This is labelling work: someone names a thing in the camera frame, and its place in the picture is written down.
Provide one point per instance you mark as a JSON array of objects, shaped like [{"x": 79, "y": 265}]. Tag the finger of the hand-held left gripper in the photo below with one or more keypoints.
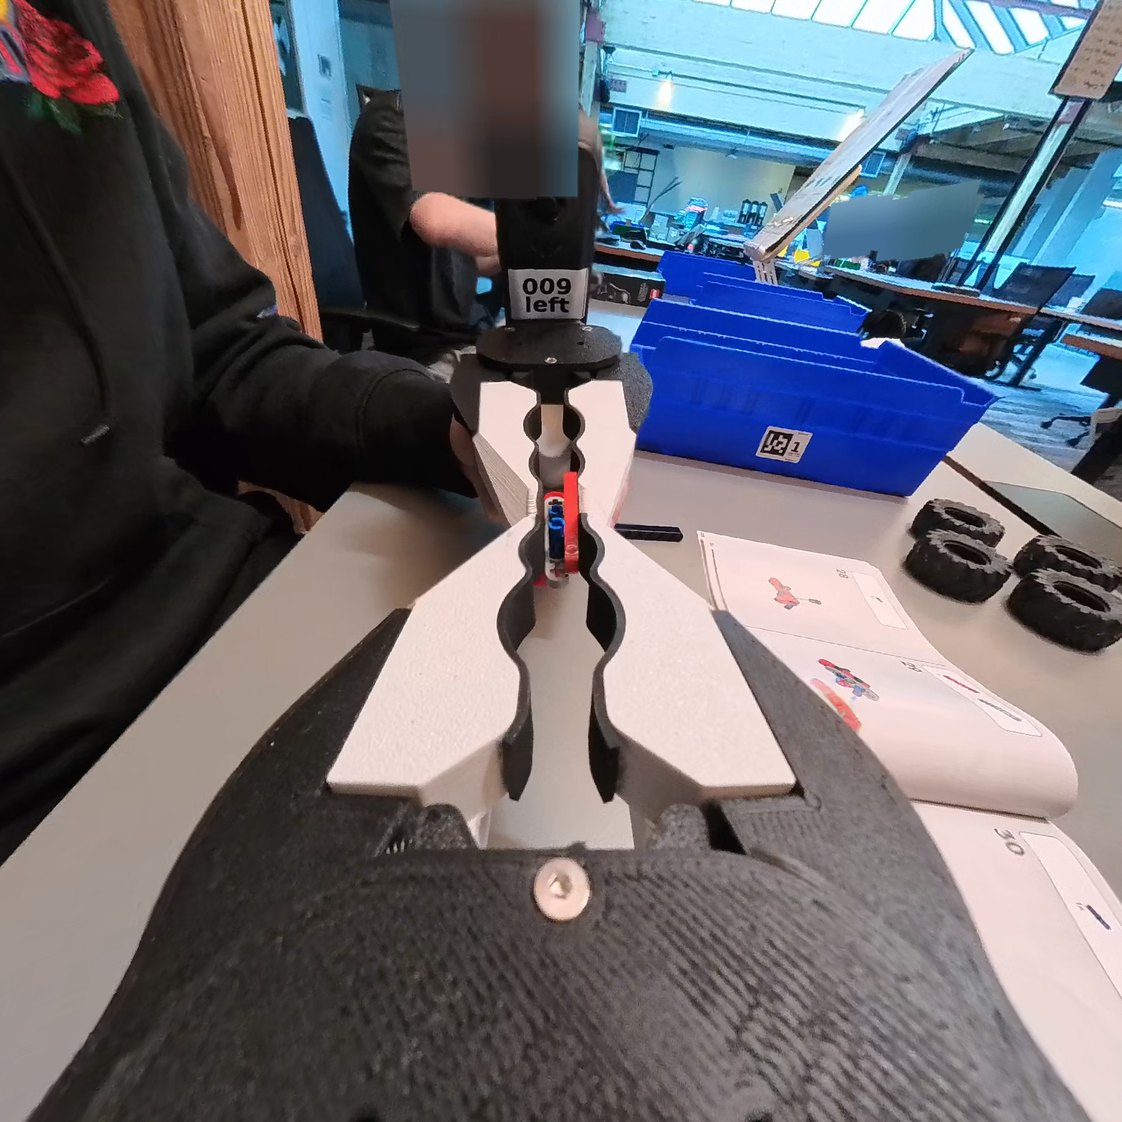
[
  {"x": 609, "y": 439},
  {"x": 505, "y": 429}
]

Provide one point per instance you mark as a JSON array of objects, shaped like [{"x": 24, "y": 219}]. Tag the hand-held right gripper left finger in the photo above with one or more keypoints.
[{"x": 420, "y": 700}]

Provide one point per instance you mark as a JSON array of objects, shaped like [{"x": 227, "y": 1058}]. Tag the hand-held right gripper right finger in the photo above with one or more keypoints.
[{"x": 693, "y": 700}]

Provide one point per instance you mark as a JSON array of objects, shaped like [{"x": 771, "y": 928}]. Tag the red grey toy brick assembly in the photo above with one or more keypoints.
[{"x": 554, "y": 561}]

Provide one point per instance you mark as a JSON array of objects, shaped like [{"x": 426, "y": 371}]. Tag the grey flat desk pad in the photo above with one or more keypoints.
[{"x": 1078, "y": 517}]

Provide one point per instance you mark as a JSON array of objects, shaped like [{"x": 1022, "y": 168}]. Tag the person's left hand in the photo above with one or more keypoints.
[{"x": 466, "y": 461}]

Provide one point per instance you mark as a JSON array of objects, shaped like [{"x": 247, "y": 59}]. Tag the black cardboard box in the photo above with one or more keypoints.
[{"x": 627, "y": 285}]

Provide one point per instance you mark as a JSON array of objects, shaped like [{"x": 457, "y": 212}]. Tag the black toy beam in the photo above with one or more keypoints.
[{"x": 649, "y": 530}]

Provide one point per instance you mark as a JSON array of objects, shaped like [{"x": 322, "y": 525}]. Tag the white instruction booklet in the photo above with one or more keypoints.
[{"x": 875, "y": 614}]

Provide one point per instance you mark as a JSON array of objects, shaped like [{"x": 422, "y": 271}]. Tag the blue storage bin with tag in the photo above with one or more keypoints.
[{"x": 859, "y": 420}]

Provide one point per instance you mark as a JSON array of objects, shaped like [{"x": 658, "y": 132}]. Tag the wooden pillar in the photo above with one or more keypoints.
[{"x": 254, "y": 132}]

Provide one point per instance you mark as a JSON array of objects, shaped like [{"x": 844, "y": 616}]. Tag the wooden background table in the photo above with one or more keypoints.
[{"x": 919, "y": 289}]

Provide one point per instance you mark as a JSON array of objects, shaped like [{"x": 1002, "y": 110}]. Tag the slanted wooden board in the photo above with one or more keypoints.
[{"x": 875, "y": 132}]

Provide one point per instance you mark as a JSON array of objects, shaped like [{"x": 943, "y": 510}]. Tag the person's black hoodie torso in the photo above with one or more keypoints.
[{"x": 88, "y": 351}]

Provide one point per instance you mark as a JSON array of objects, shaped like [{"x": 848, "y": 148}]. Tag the black pole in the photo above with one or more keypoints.
[{"x": 1034, "y": 175}]

